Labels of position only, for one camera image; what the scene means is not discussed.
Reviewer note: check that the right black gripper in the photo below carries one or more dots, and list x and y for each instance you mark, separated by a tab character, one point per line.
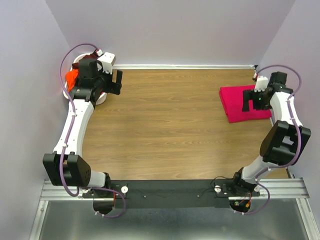
250	94

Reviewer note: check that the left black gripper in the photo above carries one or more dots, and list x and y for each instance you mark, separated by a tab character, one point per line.
113	87

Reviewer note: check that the pink t shirt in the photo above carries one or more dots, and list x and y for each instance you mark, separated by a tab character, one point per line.
232	101

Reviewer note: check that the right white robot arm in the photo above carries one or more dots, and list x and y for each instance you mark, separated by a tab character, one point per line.
287	138

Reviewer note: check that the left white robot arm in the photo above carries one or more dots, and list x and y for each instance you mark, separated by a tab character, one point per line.
65	166

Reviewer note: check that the white laundry basket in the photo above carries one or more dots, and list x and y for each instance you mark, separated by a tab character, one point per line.
103	95

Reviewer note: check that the orange t shirt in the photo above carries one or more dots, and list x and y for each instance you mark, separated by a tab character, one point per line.
71	78

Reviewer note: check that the back aluminium rail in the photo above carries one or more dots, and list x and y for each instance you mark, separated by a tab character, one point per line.
182	67

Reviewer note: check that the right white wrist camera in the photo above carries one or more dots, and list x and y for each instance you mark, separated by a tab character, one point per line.
261	83

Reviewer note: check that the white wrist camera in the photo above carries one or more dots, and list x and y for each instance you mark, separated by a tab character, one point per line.
261	83
105	61

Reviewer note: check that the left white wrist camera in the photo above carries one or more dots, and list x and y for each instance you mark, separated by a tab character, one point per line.
105	61

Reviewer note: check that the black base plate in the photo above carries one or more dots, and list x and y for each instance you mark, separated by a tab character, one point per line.
126	194

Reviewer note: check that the front aluminium rail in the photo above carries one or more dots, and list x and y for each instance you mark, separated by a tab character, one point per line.
289	188

